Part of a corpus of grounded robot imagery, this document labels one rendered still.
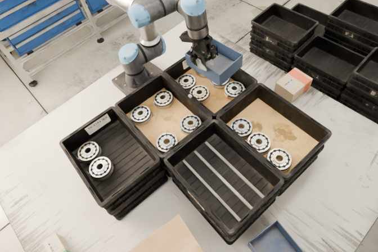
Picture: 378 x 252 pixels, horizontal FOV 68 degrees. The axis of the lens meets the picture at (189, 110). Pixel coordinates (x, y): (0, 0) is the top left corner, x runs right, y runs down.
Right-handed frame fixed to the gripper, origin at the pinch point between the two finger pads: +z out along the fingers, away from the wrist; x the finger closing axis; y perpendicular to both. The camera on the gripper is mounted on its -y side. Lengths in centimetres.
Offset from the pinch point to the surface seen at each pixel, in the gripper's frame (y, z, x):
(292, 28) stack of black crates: -24, 74, 109
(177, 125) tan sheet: -2.5, 28.0, -19.8
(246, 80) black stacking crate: 6.0, 25.2, 20.5
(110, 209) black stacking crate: 9, 23, -66
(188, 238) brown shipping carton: 40, 22, -50
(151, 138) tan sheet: -6.0, 26.8, -33.3
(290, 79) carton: 17, 39, 44
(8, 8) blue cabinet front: -195, 35, -42
